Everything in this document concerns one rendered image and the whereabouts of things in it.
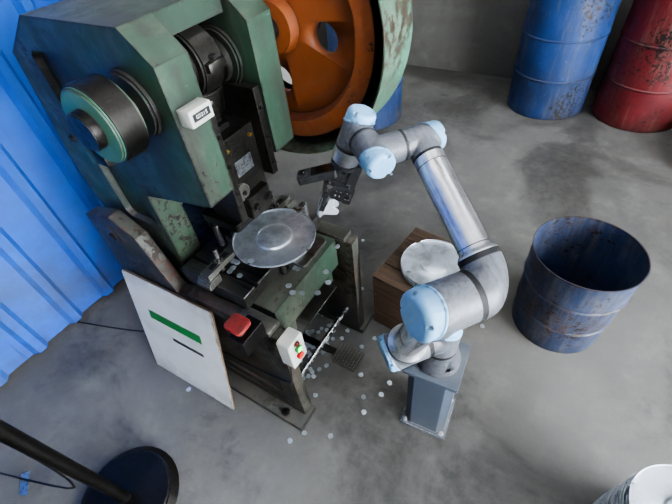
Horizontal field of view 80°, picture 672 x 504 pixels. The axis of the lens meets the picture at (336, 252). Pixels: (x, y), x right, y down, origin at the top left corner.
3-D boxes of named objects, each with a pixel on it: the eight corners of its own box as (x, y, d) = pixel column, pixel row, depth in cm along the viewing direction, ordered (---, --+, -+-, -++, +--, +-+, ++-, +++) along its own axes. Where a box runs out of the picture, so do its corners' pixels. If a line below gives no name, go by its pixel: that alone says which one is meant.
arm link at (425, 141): (543, 297, 81) (440, 105, 95) (496, 315, 79) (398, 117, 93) (514, 308, 92) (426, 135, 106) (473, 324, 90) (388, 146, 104)
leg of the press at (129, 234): (317, 408, 175) (275, 274, 111) (302, 432, 169) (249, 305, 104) (173, 325, 213) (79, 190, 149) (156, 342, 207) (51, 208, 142)
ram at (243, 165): (281, 199, 135) (261, 118, 114) (253, 227, 127) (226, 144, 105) (242, 186, 142) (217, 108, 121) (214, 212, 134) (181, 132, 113)
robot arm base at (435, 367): (465, 347, 139) (469, 331, 132) (453, 385, 130) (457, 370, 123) (422, 332, 145) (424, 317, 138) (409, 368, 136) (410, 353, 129)
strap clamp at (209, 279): (243, 258, 143) (235, 238, 136) (211, 291, 134) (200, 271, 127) (230, 253, 146) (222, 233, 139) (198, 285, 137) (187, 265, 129)
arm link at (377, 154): (412, 146, 91) (391, 119, 97) (367, 160, 89) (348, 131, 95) (408, 172, 97) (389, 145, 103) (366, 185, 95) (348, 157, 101)
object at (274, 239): (215, 250, 137) (214, 248, 136) (267, 201, 153) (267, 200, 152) (282, 280, 125) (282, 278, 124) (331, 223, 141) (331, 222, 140)
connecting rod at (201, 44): (259, 145, 120) (226, 19, 96) (232, 167, 113) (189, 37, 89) (209, 132, 129) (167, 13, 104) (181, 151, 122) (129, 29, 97)
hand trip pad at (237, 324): (258, 333, 123) (252, 319, 118) (245, 349, 120) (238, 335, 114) (240, 325, 126) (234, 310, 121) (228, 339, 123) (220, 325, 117)
